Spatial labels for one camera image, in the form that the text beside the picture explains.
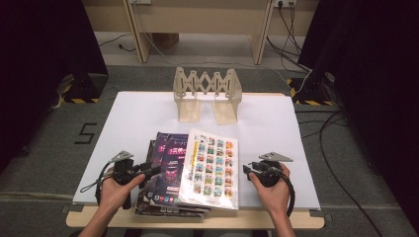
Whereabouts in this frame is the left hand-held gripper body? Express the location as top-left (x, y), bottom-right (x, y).
top-left (109, 150), bottom-right (146, 186)

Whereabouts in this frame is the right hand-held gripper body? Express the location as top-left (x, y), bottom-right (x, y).
top-left (251, 151), bottom-right (293, 189)

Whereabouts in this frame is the purple glossy magazine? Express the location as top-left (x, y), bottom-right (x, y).
top-left (149, 132), bottom-right (191, 210)
top-left (141, 131), bottom-right (173, 198)

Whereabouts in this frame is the white book with picture grid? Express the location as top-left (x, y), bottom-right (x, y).
top-left (178, 127), bottom-right (240, 211)

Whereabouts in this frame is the dark brown glossy magazine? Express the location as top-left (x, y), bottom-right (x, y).
top-left (133, 139), bottom-right (211, 218)

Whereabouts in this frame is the beige expandable book stand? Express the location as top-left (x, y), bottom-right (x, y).
top-left (172, 66), bottom-right (244, 126)

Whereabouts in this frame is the person's right hand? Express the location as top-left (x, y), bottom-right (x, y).
top-left (248, 163), bottom-right (292, 215)

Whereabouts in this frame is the person's left hand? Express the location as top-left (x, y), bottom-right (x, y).
top-left (99, 173), bottom-right (147, 213)

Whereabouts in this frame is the black stand base striped tape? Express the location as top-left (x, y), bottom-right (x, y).
top-left (62, 72), bottom-right (109, 105)
top-left (286, 77), bottom-right (337, 107)

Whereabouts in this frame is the black curtain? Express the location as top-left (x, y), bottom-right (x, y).
top-left (0, 0), bottom-right (109, 172)
top-left (297, 0), bottom-right (419, 231)

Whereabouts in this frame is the beige wooden desk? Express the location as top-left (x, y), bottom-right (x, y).
top-left (123, 0), bottom-right (276, 66)

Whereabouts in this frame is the thin black strap loop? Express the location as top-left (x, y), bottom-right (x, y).
top-left (79, 177), bottom-right (111, 194)

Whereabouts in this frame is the long black floor cable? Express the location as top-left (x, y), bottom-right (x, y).
top-left (294, 110), bottom-right (384, 237)

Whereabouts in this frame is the white cable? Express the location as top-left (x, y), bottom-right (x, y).
top-left (290, 69), bottom-right (313, 97)

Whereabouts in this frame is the black power cable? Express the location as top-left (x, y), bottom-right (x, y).
top-left (278, 2), bottom-right (302, 55)
top-left (266, 36), bottom-right (312, 73)

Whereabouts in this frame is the thin black floor cable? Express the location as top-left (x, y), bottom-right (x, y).
top-left (98, 32), bottom-right (136, 53)

